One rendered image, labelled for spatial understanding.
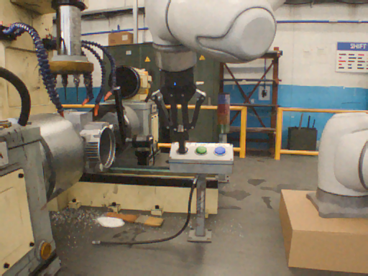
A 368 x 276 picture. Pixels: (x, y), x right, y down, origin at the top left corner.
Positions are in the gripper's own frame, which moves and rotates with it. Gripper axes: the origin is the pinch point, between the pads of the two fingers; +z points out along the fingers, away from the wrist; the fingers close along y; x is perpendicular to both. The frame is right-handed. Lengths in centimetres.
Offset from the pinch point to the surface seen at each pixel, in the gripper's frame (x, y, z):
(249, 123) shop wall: -423, -81, 283
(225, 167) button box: 3.5, -11.5, 6.2
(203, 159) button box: 3.3, -5.8, 4.0
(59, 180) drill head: 13.4, 30.0, 3.5
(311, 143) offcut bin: -352, -193, 278
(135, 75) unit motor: -76, 35, 16
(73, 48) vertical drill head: -33, 43, -15
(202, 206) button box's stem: 6.9, -5.5, 18.8
